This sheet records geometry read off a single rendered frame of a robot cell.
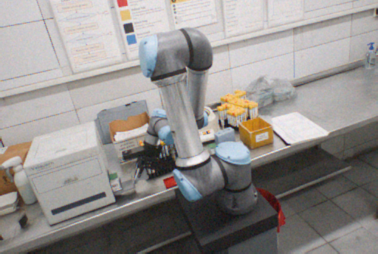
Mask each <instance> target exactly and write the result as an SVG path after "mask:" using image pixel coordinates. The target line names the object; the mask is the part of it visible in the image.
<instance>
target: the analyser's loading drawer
mask: <svg viewBox="0 0 378 254"><path fill-rule="evenodd" d="M120 184H121V188H120V189H118V190H115V191H113V193H114V195H117V194H121V193H124V192H126V191H130V190H132V189H135V190H136V186H135V184H134V180H133V176H131V179H130V180H127V181H125V182H121V178H120Z"/></svg>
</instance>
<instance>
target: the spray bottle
mask: <svg viewBox="0 0 378 254"><path fill-rule="evenodd" d="M20 164H21V158H20V157H19V156H17V157H13V158H12V159H9V160H7V161H6V162H4V163H2V165H0V170H3V169H5V174H6V175H7V177H8V178H9V179H10V181H11V182H13V181H15V184H16V187H17V188H18V191H19V193H20V194H21V197H22V199H23V200H24V203H25V204H26V205H31V204H33V203H34V202H37V201H38V200H37V196H36V195H35V193H34V190H33V189H32V187H31V184H30V182H29V180H28V177H27V175H26V174H25V172H24V169H22V166H21V165H20ZM11 168H13V170H14V171H15V176H14V179H13V178H12V176H11V175H10V173H9V170H10V169H11Z"/></svg>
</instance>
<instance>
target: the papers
mask: <svg viewBox="0 0 378 254"><path fill-rule="evenodd" d="M273 124H274V127H275V130H274V131H275V132H276V133H277V134H279V135H280V136H281V137H282V138H283V139H284V140H286V141H287V143H289V144H290V145H296V144H298V143H305V142H307V141H310V140H316V139H319V138H321V137H327V136H328V132H327V131H325V130H324V129H323V128H321V127H319V126H318V125H316V124H315V123H313V122H312V121H311V120H309V119H306V118H305V117H304V116H302V115H301V114H299V113H297V112H295V113H290V114H286V115H284V116H278V117H275V118H273Z"/></svg>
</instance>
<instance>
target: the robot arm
mask: <svg viewBox="0 0 378 254"><path fill-rule="evenodd" d="M139 57H140V68H141V70H142V73H143V75H144V76H145V77H146V78H150V79H151V82H152V83H154V85H156V86H157V87H158V89H159V93H160V97H161V99H162V103H163V107H164V110H162V109H154V110H153V113H152V115H151V119H150V122H149V124H148V128H147V131H146V133H145V138H144V141H143V145H141V146H139V147H136V148H131V149H128V150H126V151H122V155H123V159H124V160H128V159H132V158H134V157H137V163H136V166H135V169H134V178H133V180H134V184H137V182H139V181H140V180H145V179H148V175H147V171H146V169H145V168H147V169H152V170H156V169H157V167H156V168H155V166H156V165H155V164H154V163H157V166H158V164H159V157H160V153H161V151H162V148H163V146H162V145H161V143H160V142H161V141H163V142H164V143H165V144H166V145H173V144H175V148H176V151H177V154H178V159H177V160H176V162H175V163H176V168H177V169H175V170H174V171H173V177H174V179H175V182H176V184H177V185H178V188H179V189H180V190H181V193H182V194H183V195H184V197H185V198H186V199H187V200H188V201H190V202H194V201H196V200H199V199H203V197H206V196H208V195H209V194H211V193H214V192H216V191H217V192H216V201H217V205H218V206H219V207H220V208H221V209H222V210H223V211H224V212H225V213H229V214H232V215H243V214H245V213H249V212H251V210H254V208H255V207H256V205H257V201H258V197H257V191H256V189H255V188H254V185H253V183H252V179H251V167H250V162H251V159H250V152H249V150H248V148H247V147H246V146H245V145H242V144H241V143H235V142H225V143H220V144H218V145H217V146H216V148H215V150H214V153H215V154H211V155H210V154H209V152H208V151H206V150H204V149H203V146H202V141H201V138H200V136H199V130H200V129H202V128H204V127H206V126H208V122H209V121H208V116H207V113H205V96H206V91H207V82H208V71H209V69H210V68H211V66H212V65H213V49H212V47H211V44H210V42H209V41H208V38H207V37H206V36H205V35H204V34H203V33H202V32H200V31H199V30H197V29H194V28H191V27H184V28H181V29H177V30H172V31H170V32H163V33H160V34H157V35H155V34H154V35H151V36H148V37H147V38H143V39H142V40H141V42H140V45H139ZM186 67H187V68H186ZM186 75H187V86H186V85H185V80H184V78H185V76H186Z"/></svg>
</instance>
